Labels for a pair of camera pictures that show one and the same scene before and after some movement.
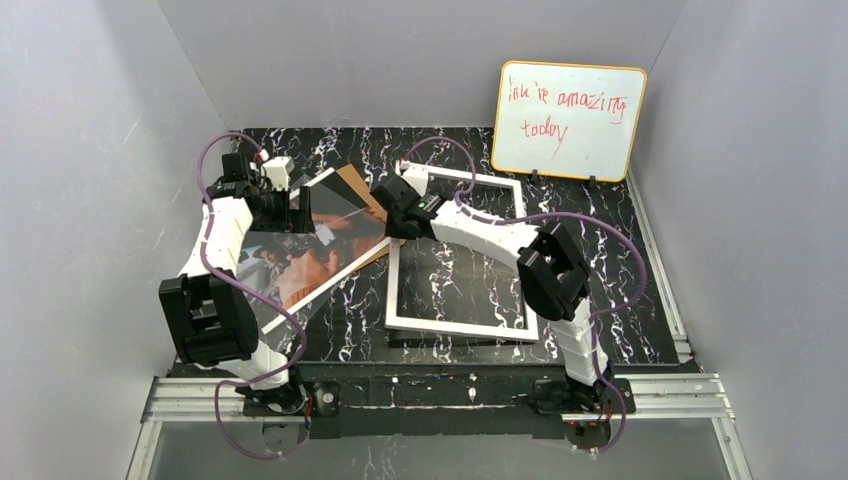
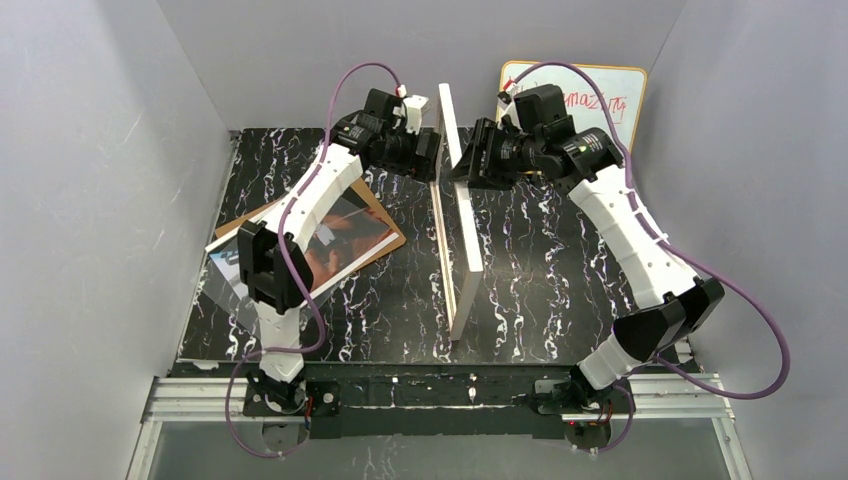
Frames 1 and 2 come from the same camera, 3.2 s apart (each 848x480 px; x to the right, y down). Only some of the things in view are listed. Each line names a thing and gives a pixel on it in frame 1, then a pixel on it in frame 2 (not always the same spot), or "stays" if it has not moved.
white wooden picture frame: (528, 333) to (458, 248)
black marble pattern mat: (343, 320) stays
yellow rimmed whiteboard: (567, 120) stays
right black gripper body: (387, 201) to (481, 157)
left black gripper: (298, 209) to (428, 155)
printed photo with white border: (282, 270) stays
